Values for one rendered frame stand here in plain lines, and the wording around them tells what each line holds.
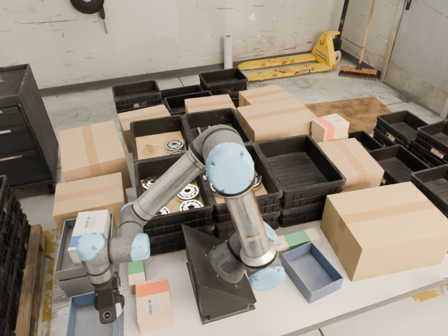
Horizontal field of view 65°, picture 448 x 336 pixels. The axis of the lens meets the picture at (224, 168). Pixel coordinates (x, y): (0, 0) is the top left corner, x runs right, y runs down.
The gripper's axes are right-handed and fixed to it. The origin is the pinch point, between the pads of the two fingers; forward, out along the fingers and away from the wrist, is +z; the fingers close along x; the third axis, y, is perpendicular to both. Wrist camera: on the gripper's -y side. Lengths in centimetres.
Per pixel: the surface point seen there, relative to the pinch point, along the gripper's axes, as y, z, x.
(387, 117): 151, 37, -207
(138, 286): 13.5, 4.8, -7.2
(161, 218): 31.7, -10.1, -19.2
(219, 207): 33, -10, -42
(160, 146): 97, -1, -22
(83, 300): 9.6, 1.4, 11.2
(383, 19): 332, 13, -309
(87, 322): 3.1, 4.9, 10.2
